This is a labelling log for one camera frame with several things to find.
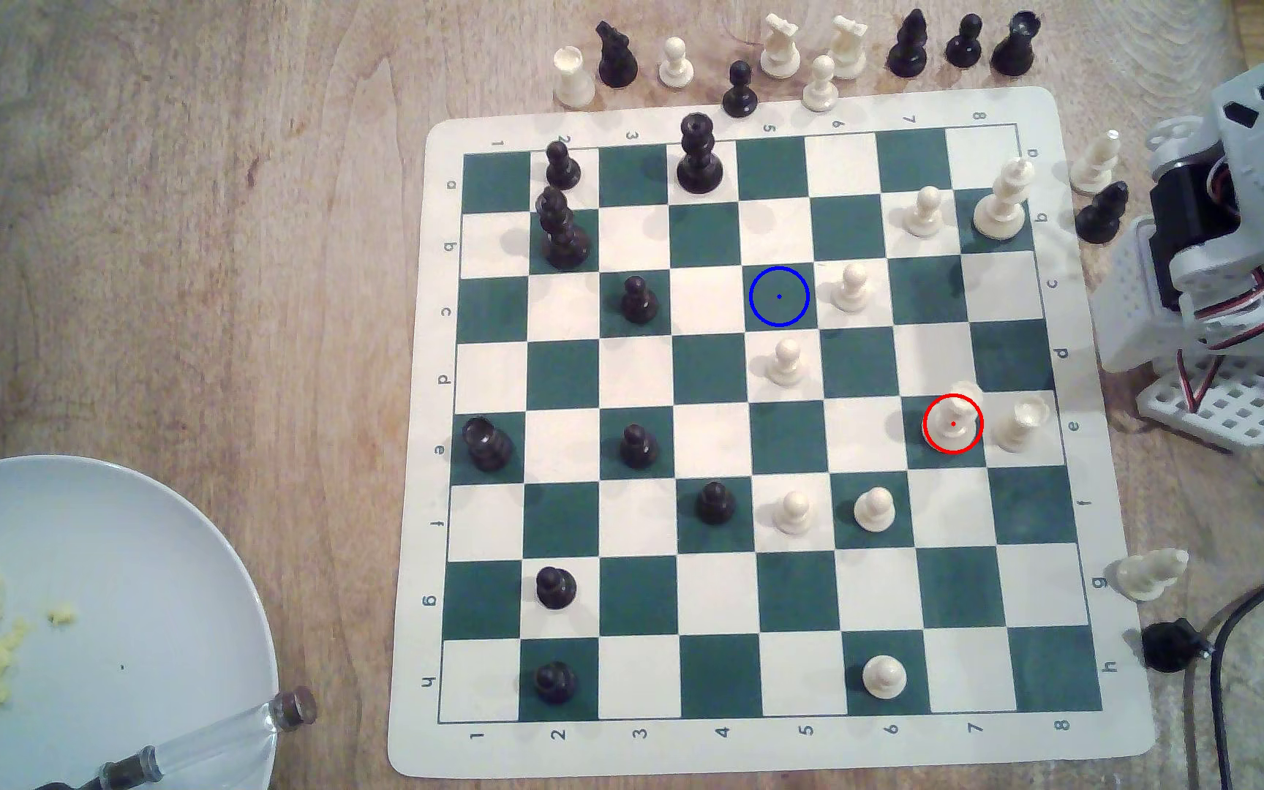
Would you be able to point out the black chess rook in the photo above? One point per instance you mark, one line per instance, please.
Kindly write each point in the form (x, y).
(487, 445)
(1014, 49)

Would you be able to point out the black chess king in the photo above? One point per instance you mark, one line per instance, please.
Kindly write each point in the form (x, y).
(564, 241)

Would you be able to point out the white chess knight lying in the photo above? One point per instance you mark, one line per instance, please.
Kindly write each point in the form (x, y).
(1146, 575)

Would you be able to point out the black chess queen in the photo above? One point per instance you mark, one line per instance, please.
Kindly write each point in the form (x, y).
(699, 165)

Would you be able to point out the white chess pawn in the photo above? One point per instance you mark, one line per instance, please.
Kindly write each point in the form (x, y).
(793, 516)
(884, 679)
(820, 90)
(873, 511)
(853, 292)
(786, 365)
(676, 68)
(924, 216)

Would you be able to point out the white chess bishop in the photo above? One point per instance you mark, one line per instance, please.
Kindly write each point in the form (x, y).
(1093, 170)

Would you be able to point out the pale blue plate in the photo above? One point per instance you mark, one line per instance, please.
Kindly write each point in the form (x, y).
(127, 593)

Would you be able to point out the white chess rook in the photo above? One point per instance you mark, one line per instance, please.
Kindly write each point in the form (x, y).
(574, 82)
(1019, 428)

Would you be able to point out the black chess bishop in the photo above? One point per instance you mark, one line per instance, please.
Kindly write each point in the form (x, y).
(906, 53)

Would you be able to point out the green white chess board mat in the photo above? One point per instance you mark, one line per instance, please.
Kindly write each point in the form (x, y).
(643, 593)

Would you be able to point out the black chess knight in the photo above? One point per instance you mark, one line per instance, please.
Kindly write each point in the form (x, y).
(617, 60)

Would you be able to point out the black chess pawn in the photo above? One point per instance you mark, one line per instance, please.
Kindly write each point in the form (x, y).
(639, 450)
(714, 505)
(740, 97)
(562, 170)
(555, 684)
(1099, 219)
(963, 46)
(639, 303)
(555, 590)

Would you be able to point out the white chess king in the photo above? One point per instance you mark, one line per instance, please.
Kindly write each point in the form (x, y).
(1000, 214)

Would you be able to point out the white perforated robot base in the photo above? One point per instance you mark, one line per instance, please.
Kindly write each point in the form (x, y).
(1225, 412)

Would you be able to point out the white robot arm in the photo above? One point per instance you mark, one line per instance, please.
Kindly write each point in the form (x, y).
(1257, 143)

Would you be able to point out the white wide-based chess piece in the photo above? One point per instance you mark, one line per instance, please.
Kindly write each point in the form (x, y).
(956, 412)

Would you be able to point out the black round object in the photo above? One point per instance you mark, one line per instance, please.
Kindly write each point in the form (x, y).
(1170, 647)

